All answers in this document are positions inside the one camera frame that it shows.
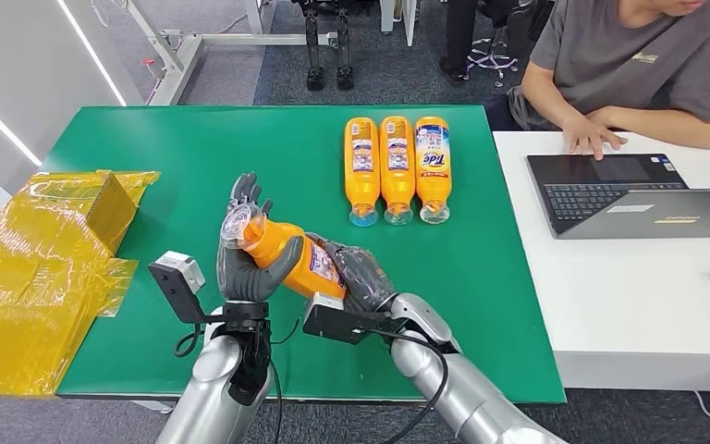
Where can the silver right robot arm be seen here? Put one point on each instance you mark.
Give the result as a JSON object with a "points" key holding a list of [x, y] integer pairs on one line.
{"points": [[471, 398]]}

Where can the black silver humanoid robot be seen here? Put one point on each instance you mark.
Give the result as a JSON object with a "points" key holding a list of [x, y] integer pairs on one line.
{"points": [[313, 43]]}

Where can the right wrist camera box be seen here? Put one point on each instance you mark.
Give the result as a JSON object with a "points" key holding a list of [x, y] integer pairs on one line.
{"points": [[336, 321]]}

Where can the person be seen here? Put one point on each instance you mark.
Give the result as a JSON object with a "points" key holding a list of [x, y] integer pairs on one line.
{"points": [[612, 55], [456, 30]]}

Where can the person's right hand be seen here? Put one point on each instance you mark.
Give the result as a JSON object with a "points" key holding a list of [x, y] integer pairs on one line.
{"points": [[591, 136]]}

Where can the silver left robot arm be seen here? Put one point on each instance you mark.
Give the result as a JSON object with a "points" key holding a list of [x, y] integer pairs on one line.
{"points": [[214, 392]]}

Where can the yellow plastic-wrapped cardboard box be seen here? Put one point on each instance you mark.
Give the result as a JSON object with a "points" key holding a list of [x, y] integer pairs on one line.
{"points": [[30, 263]]}

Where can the white metal gantry frame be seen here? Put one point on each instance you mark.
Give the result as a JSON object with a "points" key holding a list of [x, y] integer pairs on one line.
{"points": [[180, 67]]}

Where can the person's left forearm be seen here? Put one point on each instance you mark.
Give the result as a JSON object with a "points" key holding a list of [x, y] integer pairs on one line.
{"points": [[673, 127]]}

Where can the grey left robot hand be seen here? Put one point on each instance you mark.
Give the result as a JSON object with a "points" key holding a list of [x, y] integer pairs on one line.
{"points": [[245, 285]]}

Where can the office chair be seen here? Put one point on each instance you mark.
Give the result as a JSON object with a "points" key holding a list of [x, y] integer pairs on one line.
{"points": [[491, 58]]}

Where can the person's right forearm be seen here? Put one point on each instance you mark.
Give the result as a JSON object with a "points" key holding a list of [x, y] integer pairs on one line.
{"points": [[545, 98]]}

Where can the orange detergent bottle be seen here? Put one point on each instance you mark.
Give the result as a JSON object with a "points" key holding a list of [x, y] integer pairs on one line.
{"points": [[397, 184], [266, 242]]}

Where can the white desk leg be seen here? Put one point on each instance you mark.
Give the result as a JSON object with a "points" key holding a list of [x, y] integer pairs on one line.
{"points": [[387, 15]]}

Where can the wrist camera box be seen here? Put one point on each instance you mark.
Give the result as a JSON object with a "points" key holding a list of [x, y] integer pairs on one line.
{"points": [[336, 321], [174, 282]]}

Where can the orange bottle with blue cap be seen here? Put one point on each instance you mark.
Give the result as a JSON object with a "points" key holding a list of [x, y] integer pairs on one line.
{"points": [[361, 184]]}

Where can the orange bottle showing Tide label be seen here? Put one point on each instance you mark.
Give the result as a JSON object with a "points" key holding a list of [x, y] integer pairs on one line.
{"points": [[433, 184]]}

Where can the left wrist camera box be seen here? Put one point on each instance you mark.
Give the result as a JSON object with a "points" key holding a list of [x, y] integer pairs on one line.
{"points": [[174, 282]]}

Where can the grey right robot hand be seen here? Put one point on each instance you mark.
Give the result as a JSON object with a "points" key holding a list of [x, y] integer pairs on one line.
{"points": [[361, 276]]}

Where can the grey black laptop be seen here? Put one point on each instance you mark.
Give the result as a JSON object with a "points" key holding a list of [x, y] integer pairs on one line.
{"points": [[606, 196]]}

